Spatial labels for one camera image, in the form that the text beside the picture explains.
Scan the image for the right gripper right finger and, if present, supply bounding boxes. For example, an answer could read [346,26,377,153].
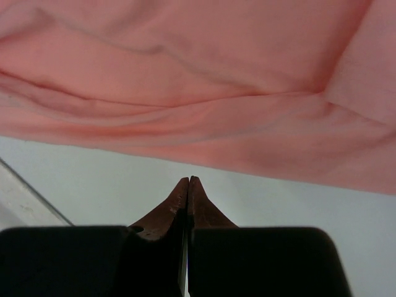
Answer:
[187,176,352,296]

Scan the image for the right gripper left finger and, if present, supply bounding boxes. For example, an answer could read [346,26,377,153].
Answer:
[1,178,189,296]

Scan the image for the pink t-shirt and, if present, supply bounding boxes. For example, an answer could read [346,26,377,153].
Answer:
[1,1,395,194]

